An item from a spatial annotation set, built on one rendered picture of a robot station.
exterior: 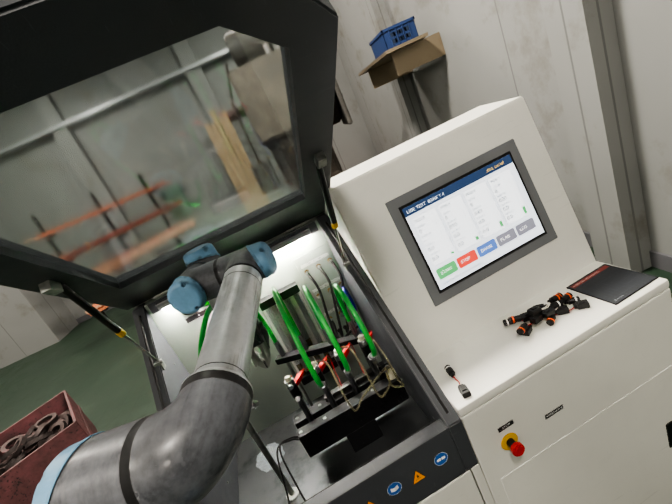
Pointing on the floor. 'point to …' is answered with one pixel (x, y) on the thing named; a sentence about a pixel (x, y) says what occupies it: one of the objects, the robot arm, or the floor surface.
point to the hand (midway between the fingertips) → (265, 362)
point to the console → (623, 486)
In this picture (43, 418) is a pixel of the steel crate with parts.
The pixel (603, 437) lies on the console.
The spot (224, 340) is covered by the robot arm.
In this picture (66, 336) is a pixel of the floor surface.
